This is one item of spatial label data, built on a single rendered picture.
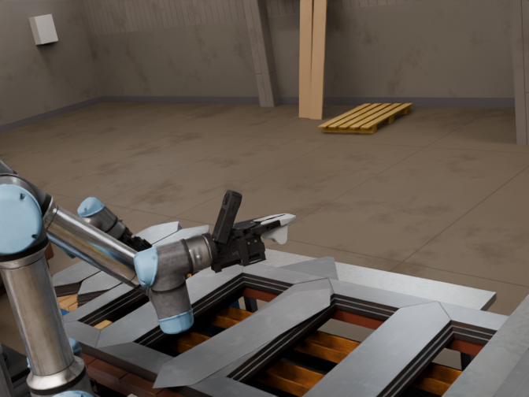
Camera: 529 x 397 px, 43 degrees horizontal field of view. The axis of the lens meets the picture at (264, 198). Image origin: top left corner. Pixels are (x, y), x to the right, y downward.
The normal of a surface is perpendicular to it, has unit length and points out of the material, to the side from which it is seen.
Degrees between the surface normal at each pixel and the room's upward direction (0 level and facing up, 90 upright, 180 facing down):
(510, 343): 0
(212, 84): 90
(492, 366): 0
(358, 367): 0
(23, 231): 82
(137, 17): 90
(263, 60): 90
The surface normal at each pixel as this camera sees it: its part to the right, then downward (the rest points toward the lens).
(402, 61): -0.67, 0.34
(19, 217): 0.34, 0.11
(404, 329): -0.16, -0.93
